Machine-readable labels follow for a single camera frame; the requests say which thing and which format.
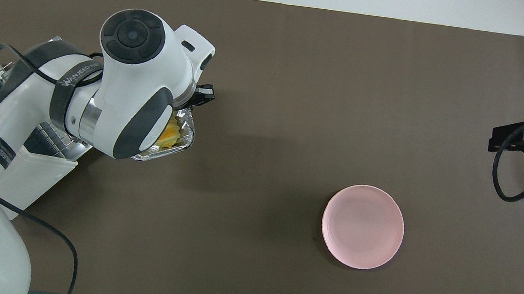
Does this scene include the golden bread loaf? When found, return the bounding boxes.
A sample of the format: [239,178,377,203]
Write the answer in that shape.
[157,110,184,151]

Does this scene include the aluminium foil tray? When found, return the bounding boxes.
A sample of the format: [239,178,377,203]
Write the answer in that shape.
[133,100,199,168]

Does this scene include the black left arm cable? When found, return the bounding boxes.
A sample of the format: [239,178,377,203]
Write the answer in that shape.
[0,43,105,294]

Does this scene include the oven wire rack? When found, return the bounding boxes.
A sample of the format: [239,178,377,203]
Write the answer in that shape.
[24,118,95,162]

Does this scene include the pink round plate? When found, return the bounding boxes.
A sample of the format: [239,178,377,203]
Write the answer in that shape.
[317,180,409,274]

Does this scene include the cream toaster oven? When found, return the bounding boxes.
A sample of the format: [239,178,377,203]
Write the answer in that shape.
[0,40,104,229]

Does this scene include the brown table mat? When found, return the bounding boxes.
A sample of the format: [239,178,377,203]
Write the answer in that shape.
[0,0,524,294]

